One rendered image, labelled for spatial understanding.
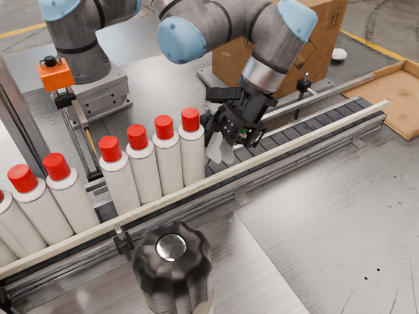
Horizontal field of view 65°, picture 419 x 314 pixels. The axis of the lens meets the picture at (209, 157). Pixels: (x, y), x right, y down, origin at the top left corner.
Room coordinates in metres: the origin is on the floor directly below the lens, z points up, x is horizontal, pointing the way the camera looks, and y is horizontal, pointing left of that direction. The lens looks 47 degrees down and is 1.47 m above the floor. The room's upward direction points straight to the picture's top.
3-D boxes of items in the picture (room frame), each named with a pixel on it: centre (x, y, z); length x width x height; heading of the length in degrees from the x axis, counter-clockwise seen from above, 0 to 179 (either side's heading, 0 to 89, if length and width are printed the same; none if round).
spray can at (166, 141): (0.45, 0.08, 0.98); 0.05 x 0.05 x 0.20
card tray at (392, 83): (0.85, -0.62, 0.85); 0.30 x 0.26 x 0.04; 120
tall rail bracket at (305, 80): (0.73, -0.27, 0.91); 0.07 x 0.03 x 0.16; 30
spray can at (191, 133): (0.47, 0.04, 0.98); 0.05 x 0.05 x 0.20
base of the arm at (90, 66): (0.86, 0.37, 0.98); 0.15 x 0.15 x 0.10
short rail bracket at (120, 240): (0.31, 0.16, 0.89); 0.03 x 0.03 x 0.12; 30
